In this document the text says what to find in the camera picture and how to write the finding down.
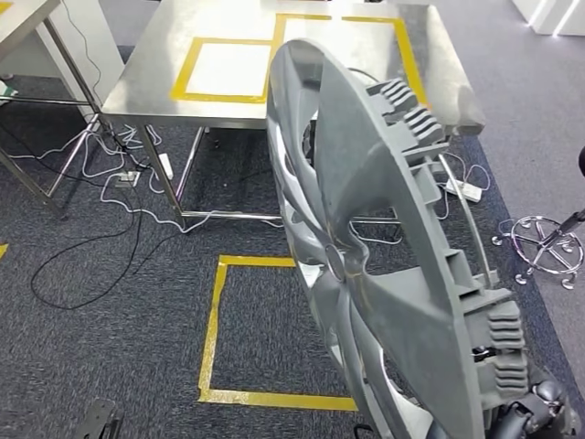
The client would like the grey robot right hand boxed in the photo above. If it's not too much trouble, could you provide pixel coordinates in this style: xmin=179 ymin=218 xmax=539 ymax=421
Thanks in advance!
xmin=486 ymin=378 xmax=581 ymax=439

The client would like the grey plastic wheel hubcap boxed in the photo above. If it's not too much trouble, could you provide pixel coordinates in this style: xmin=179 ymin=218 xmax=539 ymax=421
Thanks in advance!
xmin=266 ymin=38 xmax=533 ymax=439

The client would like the stainless steel workbench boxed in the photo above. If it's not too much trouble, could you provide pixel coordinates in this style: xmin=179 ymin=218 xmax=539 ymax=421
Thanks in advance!
xmin=101 ymin=0 xmax=486 ymax=229

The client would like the chrome stool base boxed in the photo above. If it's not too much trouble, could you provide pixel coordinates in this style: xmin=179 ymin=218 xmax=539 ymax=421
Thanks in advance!
xmin=492 ymin=206 xmax=585 ymax=291

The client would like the white power strip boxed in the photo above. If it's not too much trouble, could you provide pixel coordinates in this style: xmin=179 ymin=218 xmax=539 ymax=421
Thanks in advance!
xmin=445 ymin=178 xmax=483 ymax=204
xmin=158 ymin=152 xmax=175 ymax=182

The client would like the white lit plinth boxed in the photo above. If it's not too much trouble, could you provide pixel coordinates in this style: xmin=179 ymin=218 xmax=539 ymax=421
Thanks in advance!
xmin=511 ymin=0 xmax=585 ymax=37

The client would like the yellow floor tape square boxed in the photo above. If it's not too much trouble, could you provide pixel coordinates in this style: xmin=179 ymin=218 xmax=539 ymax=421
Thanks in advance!
xmin=198 ymin=254 xmax=358 ymax=413

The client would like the grey floor outlet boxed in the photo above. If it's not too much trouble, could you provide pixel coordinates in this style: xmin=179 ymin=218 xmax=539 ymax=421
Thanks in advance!
xmin=114 ymin=170 xmax=142 ymax=189

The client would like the white cabinet panel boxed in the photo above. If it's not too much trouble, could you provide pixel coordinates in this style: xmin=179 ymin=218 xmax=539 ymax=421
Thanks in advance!
xmin=36 ymin=0 xmax=125 ymax=123

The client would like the white floor cable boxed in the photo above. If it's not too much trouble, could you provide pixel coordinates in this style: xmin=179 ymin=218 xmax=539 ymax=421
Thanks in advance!
xmin=9 ymin=123 xmax=284 ymax=234

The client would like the black floor cable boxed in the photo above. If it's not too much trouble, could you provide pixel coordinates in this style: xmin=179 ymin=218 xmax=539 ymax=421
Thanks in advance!
xmin=29 ymin=127 xmax=183 ymax=311

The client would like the steel frame table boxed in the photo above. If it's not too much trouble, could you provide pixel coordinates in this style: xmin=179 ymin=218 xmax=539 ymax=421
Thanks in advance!
xmin=0 ymin=0 xmax=103 ymax=220

